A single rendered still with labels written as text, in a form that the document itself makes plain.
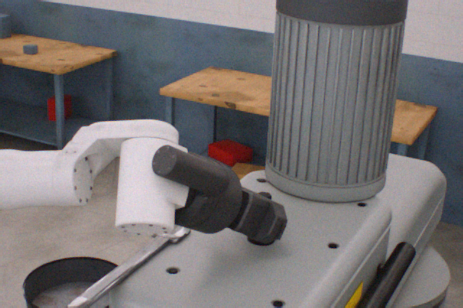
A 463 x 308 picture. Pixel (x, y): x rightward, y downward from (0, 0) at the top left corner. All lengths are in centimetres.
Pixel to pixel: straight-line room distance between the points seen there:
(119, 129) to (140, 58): 541
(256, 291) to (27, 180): 30
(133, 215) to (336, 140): 42
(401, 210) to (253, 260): 57
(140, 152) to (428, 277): 97
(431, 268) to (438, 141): 373
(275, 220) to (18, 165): 32
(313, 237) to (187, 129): 515
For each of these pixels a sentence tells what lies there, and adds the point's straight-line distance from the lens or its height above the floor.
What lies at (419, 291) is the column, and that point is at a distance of 159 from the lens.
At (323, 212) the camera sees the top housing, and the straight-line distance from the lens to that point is 110.
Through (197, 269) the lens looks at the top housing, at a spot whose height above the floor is 189.
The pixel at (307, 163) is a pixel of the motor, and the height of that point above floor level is 195.
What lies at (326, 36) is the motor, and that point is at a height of 215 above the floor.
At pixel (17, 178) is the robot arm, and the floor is 203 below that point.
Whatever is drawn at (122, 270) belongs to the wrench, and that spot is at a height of 190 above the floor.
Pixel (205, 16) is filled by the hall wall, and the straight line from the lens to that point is 584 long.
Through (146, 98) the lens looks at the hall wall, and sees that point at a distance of 629.
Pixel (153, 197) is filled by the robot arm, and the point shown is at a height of 203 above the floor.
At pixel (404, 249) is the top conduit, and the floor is 181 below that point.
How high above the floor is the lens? 237
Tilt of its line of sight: 22 degrees down
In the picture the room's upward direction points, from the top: 2 degrees clockwise
